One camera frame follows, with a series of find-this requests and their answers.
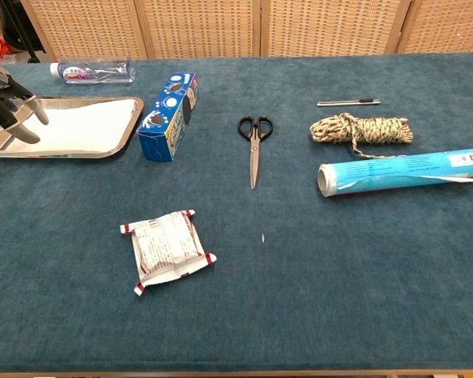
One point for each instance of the white paper sheet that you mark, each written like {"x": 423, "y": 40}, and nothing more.
{"x": 83, "y": 126}

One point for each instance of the blue cling film roll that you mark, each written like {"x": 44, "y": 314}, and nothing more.
{"x": 398, "y": 171}

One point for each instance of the white red snack packet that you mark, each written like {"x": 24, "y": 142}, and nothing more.
{"x": 165, "y": 248}

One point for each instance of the black tripod stand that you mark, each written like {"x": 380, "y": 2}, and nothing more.
{"x": 12, "y": 23}

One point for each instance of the silver black pen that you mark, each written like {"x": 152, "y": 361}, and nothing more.
{"x": 339, "y": 103}

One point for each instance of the blue cookie box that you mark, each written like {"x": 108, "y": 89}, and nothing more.
{"x": 169, "y": 118}

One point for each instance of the blue table mat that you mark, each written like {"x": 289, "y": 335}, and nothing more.
{"x": 299, "y": 275}

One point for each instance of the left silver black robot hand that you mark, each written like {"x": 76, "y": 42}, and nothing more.
{"x": 0, "y": 92}

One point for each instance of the clear plastic water bottle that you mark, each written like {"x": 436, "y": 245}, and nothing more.
{"x": 110, "y": 73}

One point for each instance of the rattan folding screen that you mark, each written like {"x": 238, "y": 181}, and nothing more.
{"x": 205, "y": 27}

